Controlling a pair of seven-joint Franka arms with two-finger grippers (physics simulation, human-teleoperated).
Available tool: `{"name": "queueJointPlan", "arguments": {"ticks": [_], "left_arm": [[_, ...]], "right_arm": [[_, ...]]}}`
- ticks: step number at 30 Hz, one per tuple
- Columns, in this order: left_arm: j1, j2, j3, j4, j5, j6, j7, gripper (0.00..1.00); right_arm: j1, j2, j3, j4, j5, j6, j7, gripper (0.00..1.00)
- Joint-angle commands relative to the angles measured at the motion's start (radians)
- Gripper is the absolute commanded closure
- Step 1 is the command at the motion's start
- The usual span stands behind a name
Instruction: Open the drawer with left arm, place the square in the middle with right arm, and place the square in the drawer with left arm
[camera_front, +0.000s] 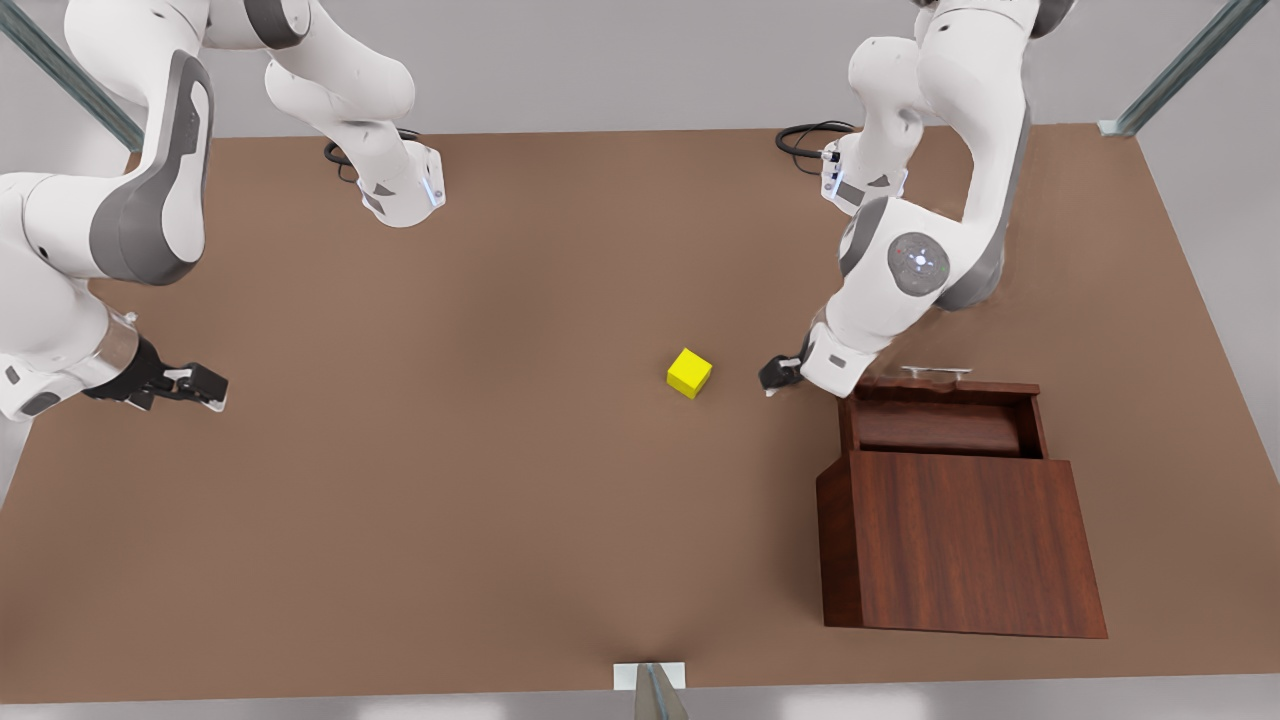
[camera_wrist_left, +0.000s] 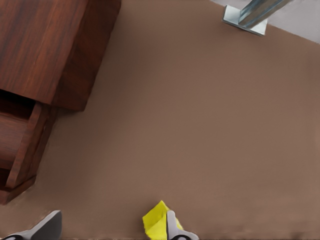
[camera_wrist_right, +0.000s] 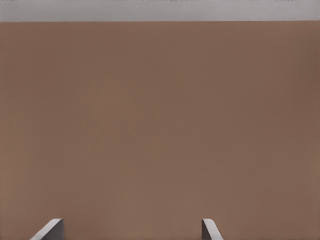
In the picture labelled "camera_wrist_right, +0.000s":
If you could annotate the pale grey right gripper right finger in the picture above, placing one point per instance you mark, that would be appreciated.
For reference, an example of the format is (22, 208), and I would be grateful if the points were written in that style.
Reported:
(210, 231)

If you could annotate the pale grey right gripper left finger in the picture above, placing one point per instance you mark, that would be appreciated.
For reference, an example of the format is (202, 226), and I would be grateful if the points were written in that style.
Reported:
(51, 231)

